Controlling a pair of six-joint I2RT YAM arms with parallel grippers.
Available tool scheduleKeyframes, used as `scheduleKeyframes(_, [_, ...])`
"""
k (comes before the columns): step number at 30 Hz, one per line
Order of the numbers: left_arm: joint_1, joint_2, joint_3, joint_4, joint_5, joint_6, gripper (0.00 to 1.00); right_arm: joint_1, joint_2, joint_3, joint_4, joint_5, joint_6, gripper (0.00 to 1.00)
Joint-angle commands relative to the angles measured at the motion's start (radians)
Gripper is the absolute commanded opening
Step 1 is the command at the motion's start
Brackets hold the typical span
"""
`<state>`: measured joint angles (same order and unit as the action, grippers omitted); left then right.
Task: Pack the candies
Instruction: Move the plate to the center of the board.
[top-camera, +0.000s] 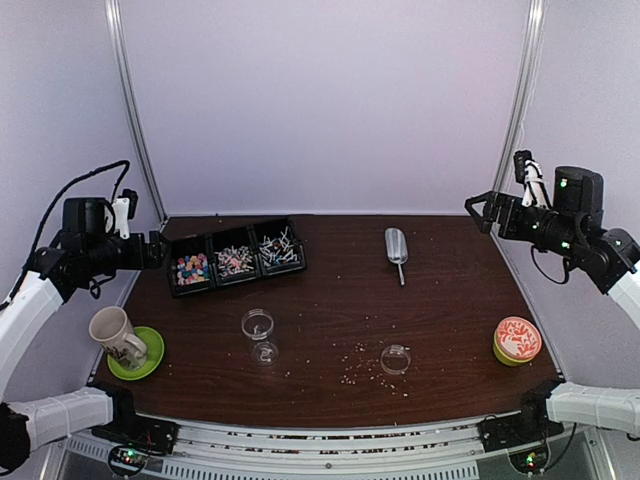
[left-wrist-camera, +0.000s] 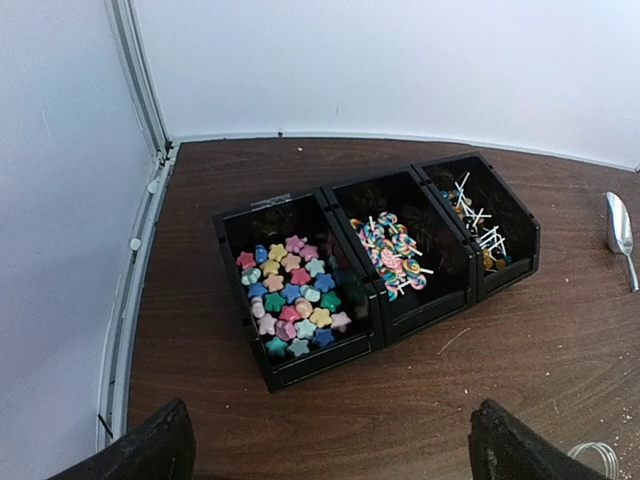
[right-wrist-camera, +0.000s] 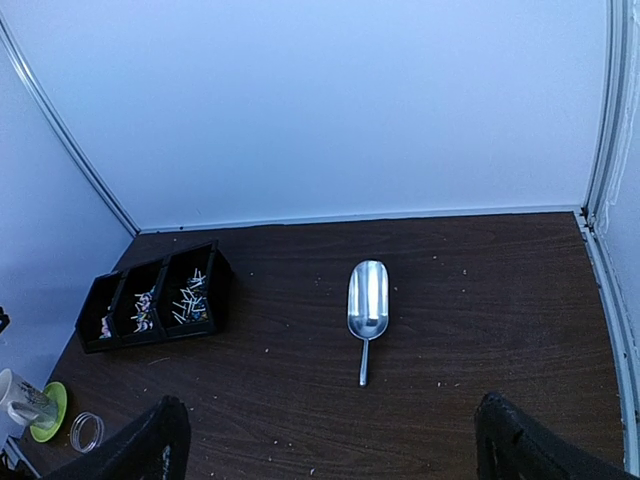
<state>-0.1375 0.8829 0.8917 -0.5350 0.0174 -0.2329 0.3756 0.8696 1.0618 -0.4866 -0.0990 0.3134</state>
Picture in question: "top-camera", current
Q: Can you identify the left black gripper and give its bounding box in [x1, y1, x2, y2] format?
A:
[84, 230, 170, 276]

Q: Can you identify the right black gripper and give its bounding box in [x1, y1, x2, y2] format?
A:
[465, 190, 582, 259]

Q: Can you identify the black three-compartment candy bin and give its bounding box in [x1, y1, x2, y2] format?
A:
[167, 217, 307, 298]

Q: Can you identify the metal scoop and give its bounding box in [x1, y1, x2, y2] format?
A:
[384, 228, 408, 287]

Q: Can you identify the clear plastic jar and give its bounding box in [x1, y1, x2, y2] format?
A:
[241, 309, 279, 367]

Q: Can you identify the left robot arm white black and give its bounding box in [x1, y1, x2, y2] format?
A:
[1, 196, 169, 475]

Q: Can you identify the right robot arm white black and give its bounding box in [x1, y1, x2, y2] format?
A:
[465, 166, 639, 442]

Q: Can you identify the beige ceramic mug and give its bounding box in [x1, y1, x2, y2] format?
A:
[89, 306, 148, 370]

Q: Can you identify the green saucer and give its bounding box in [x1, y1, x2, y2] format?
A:
[107, 326, 165, 381]

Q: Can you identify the green tin orange patterned lid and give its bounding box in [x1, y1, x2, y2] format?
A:
[493, 316, 543, 367]

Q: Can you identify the clear plastic jar lid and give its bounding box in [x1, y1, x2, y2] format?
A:
[379, 344, 412, 375]

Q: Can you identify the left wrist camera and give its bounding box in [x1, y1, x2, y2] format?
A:
[110, 189, 139, 240]

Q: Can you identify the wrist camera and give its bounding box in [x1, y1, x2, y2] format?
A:
[513, 150, 551, 209]
[110, 189, 139, 240]

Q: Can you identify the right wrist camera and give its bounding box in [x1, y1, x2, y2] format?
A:
[513, 150, 551, 209]

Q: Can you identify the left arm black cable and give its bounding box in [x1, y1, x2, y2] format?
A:
[29, 159, 132, 261]

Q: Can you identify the right aluminium frame post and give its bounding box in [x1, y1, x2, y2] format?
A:
[493, 0, 547, 192]

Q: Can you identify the aluminium frame post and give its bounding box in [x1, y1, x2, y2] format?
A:
[493, 0, 547, 192]
[104, 0, 168, 224]

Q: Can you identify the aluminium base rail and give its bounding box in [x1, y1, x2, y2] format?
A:
[35, 415, 618, 479]

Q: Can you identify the left aluminium frame post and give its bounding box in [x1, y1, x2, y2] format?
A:
[104, 0, 168, 224]

